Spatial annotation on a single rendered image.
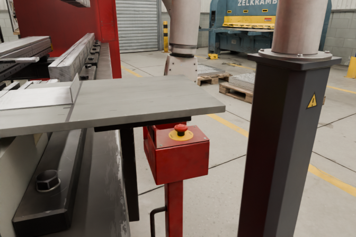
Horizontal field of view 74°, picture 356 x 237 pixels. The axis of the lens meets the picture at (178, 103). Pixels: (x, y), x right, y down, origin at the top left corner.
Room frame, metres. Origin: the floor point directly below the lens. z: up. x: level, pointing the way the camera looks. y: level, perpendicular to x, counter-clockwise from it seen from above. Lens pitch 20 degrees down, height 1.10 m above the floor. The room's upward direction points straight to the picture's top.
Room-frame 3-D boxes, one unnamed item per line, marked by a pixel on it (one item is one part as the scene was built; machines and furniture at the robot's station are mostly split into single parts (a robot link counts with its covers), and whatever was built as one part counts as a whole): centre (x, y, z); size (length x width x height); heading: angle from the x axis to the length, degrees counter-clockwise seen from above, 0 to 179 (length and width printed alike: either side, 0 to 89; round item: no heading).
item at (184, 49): (0.73, -0.01, 1.01); 0.09 x 0.08 x 0.03; 108
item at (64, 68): (1.50, 0.58, 0.92); 1.67 x 0.06 x 0.10; 16
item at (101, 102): (0.33, 0.09, 1.00); 0.26 x 0.18 x 0.01; 106
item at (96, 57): (1.27, 0.45, 0.89); 0.30 x 0.05 x 0.03; 16
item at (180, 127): (0.62, -0.01, 0.79); 0.04 x 0.04 x 0.04
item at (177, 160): (0.66, 0.02, 0.75); 0.20 x 0.16 x 0.18; 18
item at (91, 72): (0.88, 0.34, 0.89); 0.30 x 0.05 x 0.03; 16
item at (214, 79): (4.59, -0.37, 0.07); 1.20 x 0.80 x 0.14; 28
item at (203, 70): (4.59, -0.37, 0.17); 0.99 x 0.63 x 0.05; 28
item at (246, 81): (3.28, -1.30, 0.20); 1.01 x 0.63 x 0.12; 34
